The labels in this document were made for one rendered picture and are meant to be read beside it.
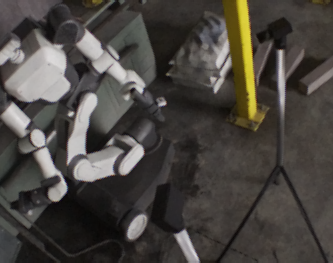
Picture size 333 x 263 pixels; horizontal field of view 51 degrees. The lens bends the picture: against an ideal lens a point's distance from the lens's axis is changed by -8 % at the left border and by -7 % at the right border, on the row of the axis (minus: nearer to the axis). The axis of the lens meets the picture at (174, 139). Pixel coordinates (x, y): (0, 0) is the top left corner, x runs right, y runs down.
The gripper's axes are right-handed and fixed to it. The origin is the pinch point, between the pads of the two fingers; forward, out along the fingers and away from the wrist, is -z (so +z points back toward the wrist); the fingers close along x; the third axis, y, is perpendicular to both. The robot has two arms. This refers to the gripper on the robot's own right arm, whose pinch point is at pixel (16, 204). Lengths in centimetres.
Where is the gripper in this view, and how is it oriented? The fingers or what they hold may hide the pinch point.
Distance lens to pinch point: 182.5
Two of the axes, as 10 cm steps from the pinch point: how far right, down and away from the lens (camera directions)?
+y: -2.1, -6.2, -7.6
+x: -2.5, -7.2, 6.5
